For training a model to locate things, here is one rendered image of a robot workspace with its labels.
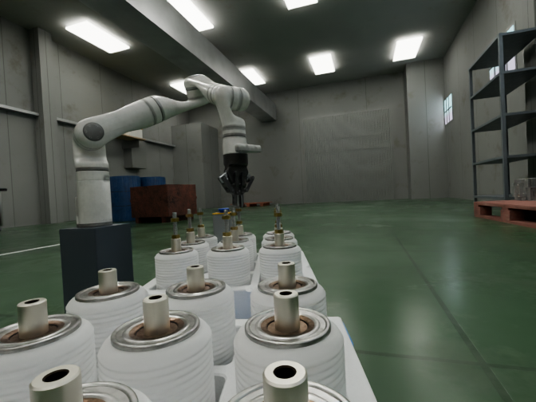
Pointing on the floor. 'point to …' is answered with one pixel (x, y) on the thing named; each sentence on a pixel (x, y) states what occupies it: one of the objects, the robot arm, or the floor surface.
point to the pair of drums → (120, 189)
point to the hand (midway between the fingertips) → (238, 201)
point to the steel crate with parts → (163, 202)
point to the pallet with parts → (518, 206)
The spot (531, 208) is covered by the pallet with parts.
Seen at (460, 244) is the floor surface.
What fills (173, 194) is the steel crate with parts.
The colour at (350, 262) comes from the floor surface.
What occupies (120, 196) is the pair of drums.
